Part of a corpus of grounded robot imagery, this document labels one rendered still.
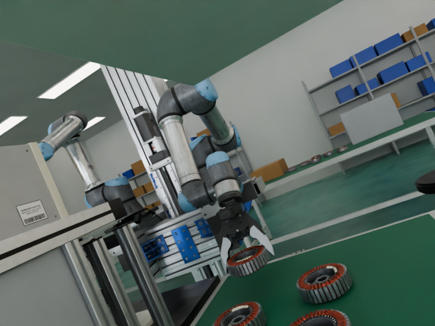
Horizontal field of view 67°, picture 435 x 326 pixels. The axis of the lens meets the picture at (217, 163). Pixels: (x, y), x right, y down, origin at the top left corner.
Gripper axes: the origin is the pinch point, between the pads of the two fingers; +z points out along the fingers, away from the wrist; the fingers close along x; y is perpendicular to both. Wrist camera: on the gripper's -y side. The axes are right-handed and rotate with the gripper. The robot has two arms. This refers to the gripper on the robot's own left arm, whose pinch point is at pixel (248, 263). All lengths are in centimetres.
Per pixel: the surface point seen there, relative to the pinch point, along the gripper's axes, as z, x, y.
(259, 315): 13.7, -2.0, -14.7
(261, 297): 8.9, -0.5, -0.4
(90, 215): -12.2, 20.4, -34.4
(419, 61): -323, -300, 456
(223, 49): -2, -18, -66
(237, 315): 11.8, 3.8, -9.8
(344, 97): -333, -168, 476
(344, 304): 16.5, -18.3, -13.8
